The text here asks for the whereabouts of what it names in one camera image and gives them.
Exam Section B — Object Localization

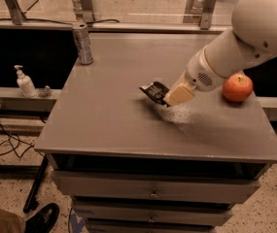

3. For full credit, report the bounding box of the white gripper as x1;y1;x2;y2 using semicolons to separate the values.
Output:
164;47;225;106

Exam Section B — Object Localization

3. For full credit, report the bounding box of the black rxbar chocolate wrapper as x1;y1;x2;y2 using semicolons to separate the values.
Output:
139;82;169;106

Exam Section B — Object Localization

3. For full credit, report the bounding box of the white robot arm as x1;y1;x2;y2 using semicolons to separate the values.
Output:
164;0;277;106

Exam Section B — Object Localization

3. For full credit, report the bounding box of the red apple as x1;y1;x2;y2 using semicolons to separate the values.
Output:
223;74;253;103

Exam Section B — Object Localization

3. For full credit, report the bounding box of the grey drawer cabinet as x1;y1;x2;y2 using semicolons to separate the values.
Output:
36;33;277;233

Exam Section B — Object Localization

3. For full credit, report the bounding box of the silver drink can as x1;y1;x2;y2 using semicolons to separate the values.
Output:
72;22;93;65

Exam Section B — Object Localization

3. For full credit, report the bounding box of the small grey metal object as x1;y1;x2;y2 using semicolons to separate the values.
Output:
39;85;52;97

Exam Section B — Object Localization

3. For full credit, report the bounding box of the white pump sanitizer bottle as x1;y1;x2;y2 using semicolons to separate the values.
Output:
14;65;37;98

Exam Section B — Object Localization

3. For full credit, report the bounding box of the black leaning pole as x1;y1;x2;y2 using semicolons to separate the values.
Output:
23;157;49;214

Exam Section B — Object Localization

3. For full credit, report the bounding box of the black leather shoe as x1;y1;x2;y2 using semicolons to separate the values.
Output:
24;203;59;233

